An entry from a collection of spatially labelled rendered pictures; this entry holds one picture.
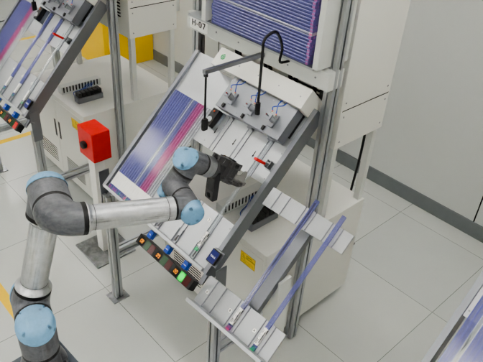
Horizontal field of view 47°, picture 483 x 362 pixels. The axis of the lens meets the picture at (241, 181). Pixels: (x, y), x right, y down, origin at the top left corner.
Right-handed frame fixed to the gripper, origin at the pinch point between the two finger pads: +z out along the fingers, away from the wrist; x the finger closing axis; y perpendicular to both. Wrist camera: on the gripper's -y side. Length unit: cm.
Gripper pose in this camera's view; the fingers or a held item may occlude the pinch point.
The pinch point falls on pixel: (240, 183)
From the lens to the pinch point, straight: 202.4
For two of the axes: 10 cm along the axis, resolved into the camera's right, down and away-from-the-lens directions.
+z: 5.7, 1.9, 8.0
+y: 4.7, -8.7, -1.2
